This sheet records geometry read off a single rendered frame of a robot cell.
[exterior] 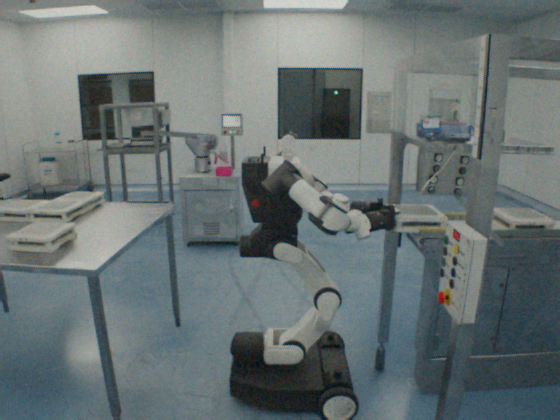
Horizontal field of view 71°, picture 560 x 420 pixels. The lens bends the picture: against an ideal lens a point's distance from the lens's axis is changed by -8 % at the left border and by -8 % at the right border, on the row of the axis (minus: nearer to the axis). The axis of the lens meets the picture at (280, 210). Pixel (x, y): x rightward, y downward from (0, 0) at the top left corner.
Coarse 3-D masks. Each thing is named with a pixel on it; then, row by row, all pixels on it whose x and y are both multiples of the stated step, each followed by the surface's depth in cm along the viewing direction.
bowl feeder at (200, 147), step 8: (192, 136) 466; (208, 136) 471; (216, 136) 463; (192, 144) 440; (200, 144) 439; (208, 144) 441; (192, 152) 454; (200, 152) 447; (208, 152) 451; (224, 152) 450; (200, 160) 451; (208, 160) 455; (216, 160) 450; (200, 168) 454; (208, 168) 457
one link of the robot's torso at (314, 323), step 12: (324, 300) 207; (336, 300) 208; (312, 312) 218; (324, 312) 208; (300, 324) 220; (312, 324) 215; (324, 324) 212; (288, 336) 221; (300, 336) 217; (312, 336) 217; (300, 348) 217
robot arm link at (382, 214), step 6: (390, 204) 195; (378, 210) 195; (384, 210) 193; (390, 210) 193; (378, 216) 188; (384, 216) 192; (390, 216) 194; (378, 222) 188; (384, 222) 189; (390, 222) 194; (378, 228) 189; (384, 228) 193; (390, 228) 195
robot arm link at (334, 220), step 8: (328, 208) 164; (328, 216) 163; (336, 216) 162; (344, 216) 163; (352, 216) 176; (328, 224) 163; (336, 224) 163; (344, 224) 164; (352, 224) 169; (328, 232) 164; (336, 232) 167
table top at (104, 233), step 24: (96, 216) 247; (120, 216) 247; (144, 216) 247; (0, 240) 204; (72, 240) 205; (96, 240) 206; (120, 240) 206; (0, 264) 174; (24, 264) 174; (48, 264) 175; (72, 264) 175; (96, 264) 176
